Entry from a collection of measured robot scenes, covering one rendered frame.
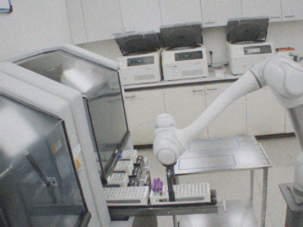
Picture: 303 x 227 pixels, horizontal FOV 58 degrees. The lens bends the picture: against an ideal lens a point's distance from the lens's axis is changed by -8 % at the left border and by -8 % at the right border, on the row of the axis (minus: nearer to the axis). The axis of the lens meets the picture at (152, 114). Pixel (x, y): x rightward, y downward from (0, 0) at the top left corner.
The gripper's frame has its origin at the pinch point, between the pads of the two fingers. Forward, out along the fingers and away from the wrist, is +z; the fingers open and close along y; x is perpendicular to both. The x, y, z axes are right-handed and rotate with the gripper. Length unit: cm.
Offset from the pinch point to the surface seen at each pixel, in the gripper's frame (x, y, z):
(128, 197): 21.9, -4.3, -0.6
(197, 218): -10, 48, 58
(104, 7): 91, 258, -106
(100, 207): 32.7, -16.9, -3.9
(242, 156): -41, 38, 4
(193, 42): -18, 278, -45
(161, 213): 6.1, -6.7, 8.3
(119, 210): 27.3, -6.6, 6.2
